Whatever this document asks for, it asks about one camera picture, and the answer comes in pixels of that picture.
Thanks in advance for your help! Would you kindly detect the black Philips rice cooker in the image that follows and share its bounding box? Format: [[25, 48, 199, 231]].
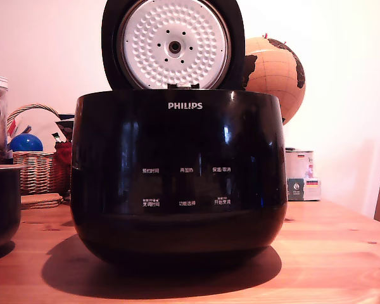
[[69, 89, 288, 267]]

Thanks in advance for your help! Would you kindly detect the black rice cooker lid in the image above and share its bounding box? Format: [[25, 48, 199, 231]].
[[101, 0, 246, 91]]

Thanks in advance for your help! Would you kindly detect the white tin can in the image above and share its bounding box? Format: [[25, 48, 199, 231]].
[[284, 148, 315, 180]]

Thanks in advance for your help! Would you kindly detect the cork globe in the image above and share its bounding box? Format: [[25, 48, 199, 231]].
[[243, 33, 307, 126]]

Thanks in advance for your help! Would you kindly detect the small box with flag print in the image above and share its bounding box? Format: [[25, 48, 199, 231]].
[[287, 177, 322, 202]]

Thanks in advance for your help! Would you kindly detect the black white-dotted bag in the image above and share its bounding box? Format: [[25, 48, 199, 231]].
[[54, 113, 75, 144]]

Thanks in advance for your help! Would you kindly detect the red knitted item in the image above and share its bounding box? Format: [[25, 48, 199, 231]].
[[52, 141, 73, 194]]

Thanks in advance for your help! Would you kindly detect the blue ball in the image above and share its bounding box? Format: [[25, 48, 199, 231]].
[[9, 133, 44, 153]]

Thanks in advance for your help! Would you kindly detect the wicker basket with handle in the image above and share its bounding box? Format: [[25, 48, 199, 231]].
[[6, 103, 71, 196]]

